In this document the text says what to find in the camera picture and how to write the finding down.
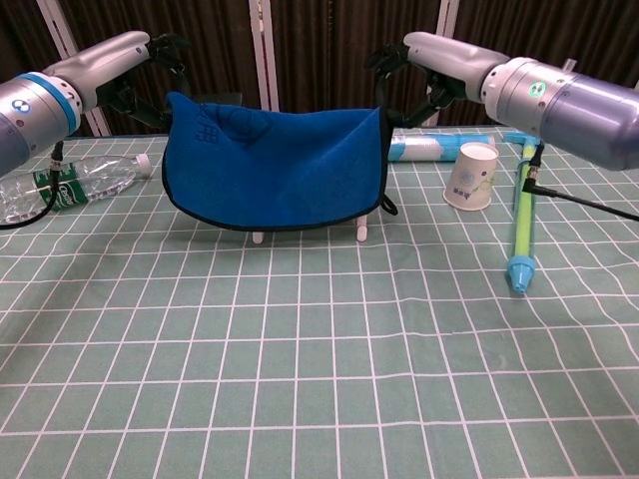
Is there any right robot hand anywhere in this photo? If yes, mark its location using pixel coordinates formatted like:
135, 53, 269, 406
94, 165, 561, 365
365, 31, 505, 126

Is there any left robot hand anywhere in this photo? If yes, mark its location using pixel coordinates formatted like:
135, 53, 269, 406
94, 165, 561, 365
62, 30, 194, 126

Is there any blue microfiber towel black trim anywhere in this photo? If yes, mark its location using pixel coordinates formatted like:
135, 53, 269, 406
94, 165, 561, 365
161, 91, 398, 233

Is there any blue white plastic bag roll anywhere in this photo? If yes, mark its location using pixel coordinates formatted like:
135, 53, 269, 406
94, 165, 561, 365
388, 131, 498, 165

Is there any clear plastic water bottle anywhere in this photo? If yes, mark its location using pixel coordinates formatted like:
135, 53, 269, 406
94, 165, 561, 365
0, 153, 153, 225

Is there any white printed paper cup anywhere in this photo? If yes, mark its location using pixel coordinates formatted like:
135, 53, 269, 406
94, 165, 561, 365
442, 141, 500, 212

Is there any green blue hand pump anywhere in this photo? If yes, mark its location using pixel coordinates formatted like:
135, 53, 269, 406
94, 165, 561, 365
501, 131, 549, 298

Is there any green checked tablecloth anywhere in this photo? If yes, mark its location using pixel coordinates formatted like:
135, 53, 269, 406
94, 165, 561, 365
0, 115, 639, 479

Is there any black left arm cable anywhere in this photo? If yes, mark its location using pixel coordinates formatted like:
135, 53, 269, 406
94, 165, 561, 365
0, 141, 65, 231

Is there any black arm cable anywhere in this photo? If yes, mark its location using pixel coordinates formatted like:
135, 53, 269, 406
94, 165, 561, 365
0, 141, 65, 231
521, 142, 639, 224

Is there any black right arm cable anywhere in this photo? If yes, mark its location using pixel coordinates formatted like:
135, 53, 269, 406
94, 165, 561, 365
521, 142, 639, 224

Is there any silver metal wire rack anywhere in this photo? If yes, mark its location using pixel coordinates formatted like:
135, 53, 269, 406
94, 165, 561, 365
252, 217, 371, 245

